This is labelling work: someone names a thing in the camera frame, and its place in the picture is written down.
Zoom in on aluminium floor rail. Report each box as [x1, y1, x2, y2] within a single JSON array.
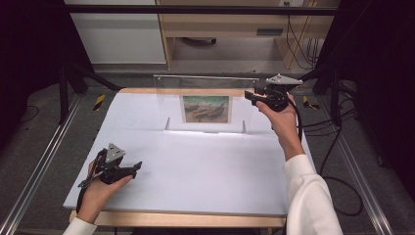
[[317, 96, 395, 235], [0, 94, 84, 235]]

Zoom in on yellow black tape piece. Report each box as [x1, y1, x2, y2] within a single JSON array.
[[93, 93, 107, 112], [301, 95, 321, 111]]

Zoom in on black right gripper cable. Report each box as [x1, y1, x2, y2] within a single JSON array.
[[286, 97, 304, 143]]

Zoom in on person's right hand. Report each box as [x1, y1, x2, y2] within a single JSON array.
[[254, 93, 306, 149]]

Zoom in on black curtain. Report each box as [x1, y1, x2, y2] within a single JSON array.
[[0, 0, 96, 155], [312, 0, 415, 197]]

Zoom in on person's left hand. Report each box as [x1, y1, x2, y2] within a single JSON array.
[[76, 159, 135, 225]]

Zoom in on black metal stand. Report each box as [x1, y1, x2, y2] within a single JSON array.
[[58, 62, 123, 125], [299, 63, 344, 127]]

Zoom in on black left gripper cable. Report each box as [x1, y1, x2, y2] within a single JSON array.
[[75, 185, 88, 213]]

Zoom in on picture print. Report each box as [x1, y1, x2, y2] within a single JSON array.
[[179, 94, 233, 124]]

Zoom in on clear acrylic picture stand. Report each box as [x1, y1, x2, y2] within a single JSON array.
[[152, 73, 261, 135]]

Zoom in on wooden table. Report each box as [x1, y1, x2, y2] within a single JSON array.
[[68, 86, 316, 229]]

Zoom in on white cabinet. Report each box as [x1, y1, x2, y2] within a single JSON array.
[[64, 0, 167, 66]]

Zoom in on black looped floor cable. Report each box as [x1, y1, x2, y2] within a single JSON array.
[[317, 123, 365, 217]]

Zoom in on black curved handle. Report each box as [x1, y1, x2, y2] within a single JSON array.
[[178, 36, 218, 47]]

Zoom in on white table cover board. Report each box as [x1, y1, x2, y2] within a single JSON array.
[[63, 90, 316, 217]]

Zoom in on light wooden desk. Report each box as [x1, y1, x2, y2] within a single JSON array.
[[156, 0, 342, 71]]

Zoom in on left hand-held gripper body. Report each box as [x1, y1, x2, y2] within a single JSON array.
[[77, 142, 132, 189]]

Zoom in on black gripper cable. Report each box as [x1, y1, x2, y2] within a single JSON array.
[[75, 185, 88, 213], [286, 97, 304, 143]]

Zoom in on black horizontal frame bar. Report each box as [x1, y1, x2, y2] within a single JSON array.
[[63, 4, 341, 17]]

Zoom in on grey desk label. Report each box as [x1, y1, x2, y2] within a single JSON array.
[[255, 27, 284, 37]]

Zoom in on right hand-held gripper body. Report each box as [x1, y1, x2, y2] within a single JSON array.
[[260, 73, 304, 113]]

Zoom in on black hanging cable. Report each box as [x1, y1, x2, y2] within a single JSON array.
[[285, 1, 315, 71]]

